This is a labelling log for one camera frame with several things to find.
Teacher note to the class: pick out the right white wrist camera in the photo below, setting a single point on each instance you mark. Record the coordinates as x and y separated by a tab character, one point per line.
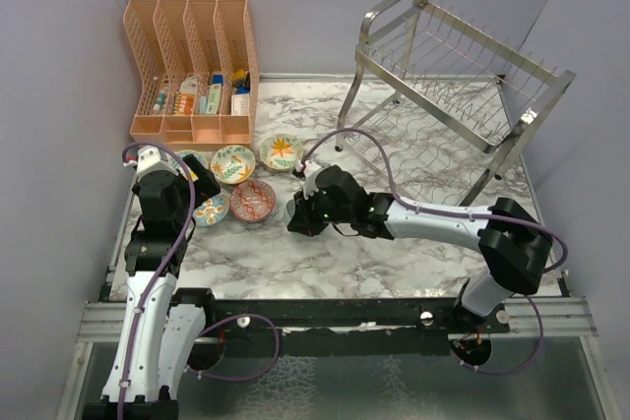
307	171

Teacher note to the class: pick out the green leaf orange flower bowl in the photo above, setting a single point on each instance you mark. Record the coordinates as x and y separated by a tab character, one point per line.
233	164

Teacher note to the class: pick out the orange snack box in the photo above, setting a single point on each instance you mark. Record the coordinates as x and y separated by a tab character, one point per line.
184	104

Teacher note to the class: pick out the blue yellow sun bowl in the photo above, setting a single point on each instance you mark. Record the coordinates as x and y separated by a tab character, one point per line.
182	154

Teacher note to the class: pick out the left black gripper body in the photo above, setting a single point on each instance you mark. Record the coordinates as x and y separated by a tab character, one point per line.
185	196

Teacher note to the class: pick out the peach plastic desk organizer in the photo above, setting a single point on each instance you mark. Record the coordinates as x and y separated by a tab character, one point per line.
186	45

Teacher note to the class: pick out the white blue box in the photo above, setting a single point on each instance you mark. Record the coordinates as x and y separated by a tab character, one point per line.
240	103

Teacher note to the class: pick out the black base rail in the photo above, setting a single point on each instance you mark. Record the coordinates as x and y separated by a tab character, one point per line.
325	327

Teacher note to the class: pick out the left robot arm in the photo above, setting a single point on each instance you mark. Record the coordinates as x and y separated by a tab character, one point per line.
147	282

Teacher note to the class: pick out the blue orange floral bowl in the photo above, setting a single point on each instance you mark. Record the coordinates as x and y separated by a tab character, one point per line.
213	210

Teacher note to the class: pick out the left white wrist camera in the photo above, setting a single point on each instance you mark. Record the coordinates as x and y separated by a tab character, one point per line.
148	160

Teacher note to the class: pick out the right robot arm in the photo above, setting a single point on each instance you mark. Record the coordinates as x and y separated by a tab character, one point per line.
514	246

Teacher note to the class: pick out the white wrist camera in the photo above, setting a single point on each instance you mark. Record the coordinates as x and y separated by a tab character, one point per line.
307	171
148	160

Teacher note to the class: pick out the green white box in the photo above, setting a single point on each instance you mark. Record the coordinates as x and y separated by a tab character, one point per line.
214	97

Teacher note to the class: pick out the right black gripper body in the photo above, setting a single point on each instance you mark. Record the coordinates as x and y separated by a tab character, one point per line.
342	214

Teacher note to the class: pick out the steel dish rack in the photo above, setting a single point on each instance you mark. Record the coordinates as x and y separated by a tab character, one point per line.
440	106

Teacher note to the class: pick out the orange star flower bowl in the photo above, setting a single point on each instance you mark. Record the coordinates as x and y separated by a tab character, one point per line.
281	151

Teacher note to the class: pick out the red patterned bowl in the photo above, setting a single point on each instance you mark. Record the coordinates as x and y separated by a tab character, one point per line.
252	201

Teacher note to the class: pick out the small bottle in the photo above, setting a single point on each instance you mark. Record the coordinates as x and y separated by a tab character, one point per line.
160	102

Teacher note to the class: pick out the teal bowl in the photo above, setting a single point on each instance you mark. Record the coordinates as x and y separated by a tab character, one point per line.
288	212

